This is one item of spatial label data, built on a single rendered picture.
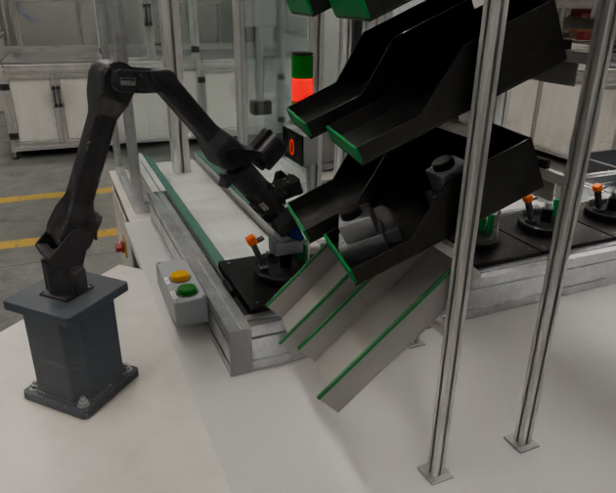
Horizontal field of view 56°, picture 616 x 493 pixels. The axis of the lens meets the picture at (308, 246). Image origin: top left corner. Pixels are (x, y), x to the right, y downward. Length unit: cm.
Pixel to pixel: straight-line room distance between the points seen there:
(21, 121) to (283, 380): 556
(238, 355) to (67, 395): 30
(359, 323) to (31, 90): 570
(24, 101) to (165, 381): 544
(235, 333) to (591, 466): 63
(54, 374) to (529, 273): 103
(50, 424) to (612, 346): 111
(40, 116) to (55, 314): 549
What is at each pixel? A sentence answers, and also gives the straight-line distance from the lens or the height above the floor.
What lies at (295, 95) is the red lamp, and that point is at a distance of 136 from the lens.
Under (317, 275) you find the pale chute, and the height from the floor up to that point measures 107.
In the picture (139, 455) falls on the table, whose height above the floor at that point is 86.
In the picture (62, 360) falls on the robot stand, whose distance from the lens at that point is 107.
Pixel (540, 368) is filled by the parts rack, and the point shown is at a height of 101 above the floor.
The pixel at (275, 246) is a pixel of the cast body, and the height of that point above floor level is 105.
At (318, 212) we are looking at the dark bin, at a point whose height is 121.
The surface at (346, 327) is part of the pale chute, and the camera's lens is 93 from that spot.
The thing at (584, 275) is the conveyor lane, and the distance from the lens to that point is 158.
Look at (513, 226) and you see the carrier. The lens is 165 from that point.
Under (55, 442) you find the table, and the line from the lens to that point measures 108.
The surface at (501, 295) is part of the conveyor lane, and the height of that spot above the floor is 90.
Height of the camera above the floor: 153
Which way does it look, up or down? 23 degrees down
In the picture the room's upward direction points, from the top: 1 degrees clockwise
